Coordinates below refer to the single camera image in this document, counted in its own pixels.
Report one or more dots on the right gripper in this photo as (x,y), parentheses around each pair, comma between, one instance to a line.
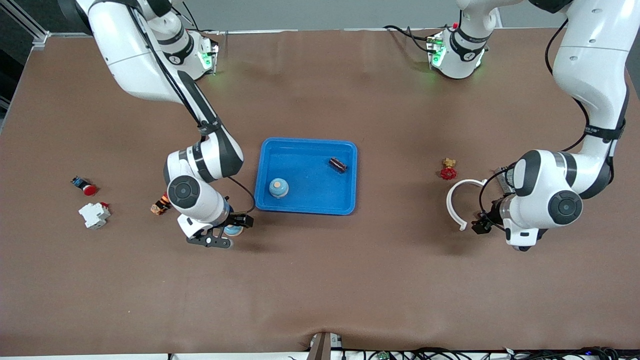
(238,220)

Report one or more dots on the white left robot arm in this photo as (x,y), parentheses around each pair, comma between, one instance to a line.
(590,65)

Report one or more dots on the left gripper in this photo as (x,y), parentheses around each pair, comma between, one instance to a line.
(490,215)

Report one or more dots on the white circuit breaker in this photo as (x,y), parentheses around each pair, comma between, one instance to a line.
(94,216)

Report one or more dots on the grey metal table bracket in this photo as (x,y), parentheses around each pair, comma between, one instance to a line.
(320,347)

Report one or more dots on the dark electrolytic capacitor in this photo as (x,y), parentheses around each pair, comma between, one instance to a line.
(338,165)

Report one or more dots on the orange black emergency button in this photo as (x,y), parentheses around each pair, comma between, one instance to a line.
(159,207)

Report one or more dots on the red push button switch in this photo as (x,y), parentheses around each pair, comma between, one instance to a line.
(89,190)

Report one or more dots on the brown table cover mat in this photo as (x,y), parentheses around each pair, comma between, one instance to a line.
(320,280)

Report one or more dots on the white curved plastic clamp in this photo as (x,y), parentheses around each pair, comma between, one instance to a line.
(449,205)

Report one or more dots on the blue desk bell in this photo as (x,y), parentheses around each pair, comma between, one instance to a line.
(278,188)
(234,231)

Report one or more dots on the green lit base connector box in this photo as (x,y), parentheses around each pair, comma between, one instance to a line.
(435,50)
(207,59)

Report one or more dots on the red handwheel brass valve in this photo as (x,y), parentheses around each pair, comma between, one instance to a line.
(448,173)

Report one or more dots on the metal mesh power supply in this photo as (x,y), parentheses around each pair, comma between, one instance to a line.
(504,176)

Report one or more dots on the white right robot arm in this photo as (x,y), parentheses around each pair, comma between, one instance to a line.
(135,50)

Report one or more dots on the blue plastic tray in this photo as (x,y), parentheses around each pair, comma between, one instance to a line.
(310,192)

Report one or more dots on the aluminium frame corner bracket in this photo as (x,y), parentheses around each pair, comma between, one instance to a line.
(40,36)

